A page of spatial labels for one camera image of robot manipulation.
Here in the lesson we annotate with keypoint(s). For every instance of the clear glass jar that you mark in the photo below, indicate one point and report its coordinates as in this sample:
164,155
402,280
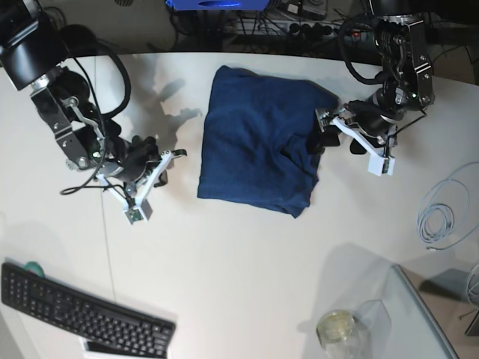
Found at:
360,333

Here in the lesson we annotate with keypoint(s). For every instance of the blue box with hole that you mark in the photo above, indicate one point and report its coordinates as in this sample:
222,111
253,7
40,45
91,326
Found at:
183,5

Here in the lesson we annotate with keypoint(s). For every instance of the black computer keyboard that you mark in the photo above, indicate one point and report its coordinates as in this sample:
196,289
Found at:
117,328

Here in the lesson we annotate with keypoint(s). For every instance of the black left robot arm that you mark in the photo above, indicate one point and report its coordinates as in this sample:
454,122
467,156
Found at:
379,8

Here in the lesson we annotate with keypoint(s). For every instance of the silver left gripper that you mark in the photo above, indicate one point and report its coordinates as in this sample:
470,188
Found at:
405,82

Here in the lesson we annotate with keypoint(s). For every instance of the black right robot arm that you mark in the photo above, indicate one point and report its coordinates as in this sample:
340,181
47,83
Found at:
33,50

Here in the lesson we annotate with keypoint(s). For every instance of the dark blue t-shirt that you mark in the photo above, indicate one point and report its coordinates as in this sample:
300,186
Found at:
258,140

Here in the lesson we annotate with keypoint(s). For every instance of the black round stool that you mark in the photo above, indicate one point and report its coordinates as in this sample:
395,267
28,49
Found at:
77,36

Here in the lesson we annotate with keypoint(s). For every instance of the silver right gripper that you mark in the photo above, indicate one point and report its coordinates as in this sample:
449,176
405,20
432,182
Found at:
89,141

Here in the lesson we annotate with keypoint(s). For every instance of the green tape roll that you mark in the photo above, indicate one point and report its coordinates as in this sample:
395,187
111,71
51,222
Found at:
34,268

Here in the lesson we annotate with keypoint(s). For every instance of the white camera bracket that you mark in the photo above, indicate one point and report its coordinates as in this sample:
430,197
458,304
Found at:
133,195
363,142

